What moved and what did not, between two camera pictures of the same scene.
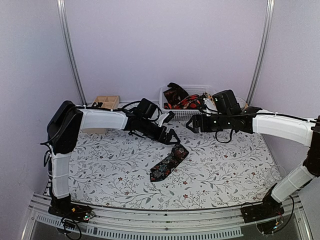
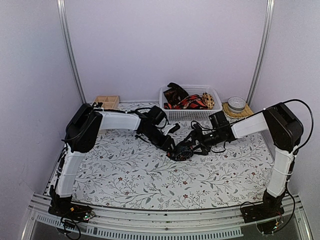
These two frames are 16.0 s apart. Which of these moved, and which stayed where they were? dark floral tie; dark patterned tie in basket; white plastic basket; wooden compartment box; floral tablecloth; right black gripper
Moved: dark floral tie; right black gripper
Stayed: wooden compartment box; white plastic basket; floral tablecloth; dark patterned tie in basket
